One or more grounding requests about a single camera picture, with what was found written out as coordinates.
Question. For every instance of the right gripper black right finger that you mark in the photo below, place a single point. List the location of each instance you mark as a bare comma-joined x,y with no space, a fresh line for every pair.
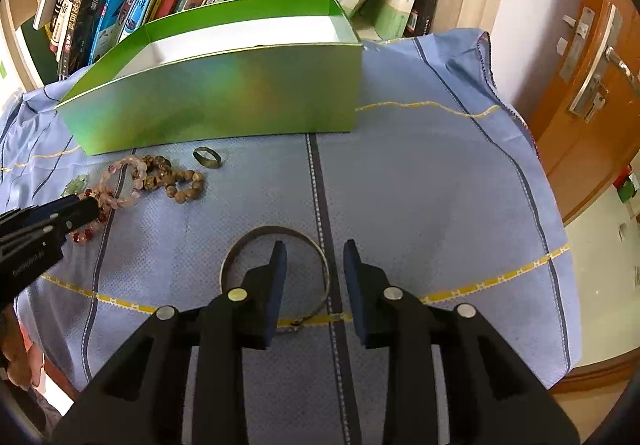
492,397

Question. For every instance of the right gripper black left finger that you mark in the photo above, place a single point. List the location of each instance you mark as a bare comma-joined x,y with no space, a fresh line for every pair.
139,394

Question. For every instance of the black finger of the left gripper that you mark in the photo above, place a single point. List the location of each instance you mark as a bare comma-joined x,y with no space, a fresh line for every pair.
69,213

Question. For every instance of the person hand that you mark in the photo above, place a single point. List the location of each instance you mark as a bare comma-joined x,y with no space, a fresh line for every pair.
25,359

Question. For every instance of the blue striped cloth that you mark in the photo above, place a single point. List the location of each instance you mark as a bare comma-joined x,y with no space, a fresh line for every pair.
439,184

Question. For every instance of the green cardboard box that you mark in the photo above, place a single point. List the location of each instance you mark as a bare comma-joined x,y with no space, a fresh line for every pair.
230,69

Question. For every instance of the brown wooden door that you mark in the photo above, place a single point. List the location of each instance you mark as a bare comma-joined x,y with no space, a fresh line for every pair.
586,125

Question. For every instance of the silver door handle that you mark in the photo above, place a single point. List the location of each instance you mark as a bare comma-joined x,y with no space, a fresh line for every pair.
591,95

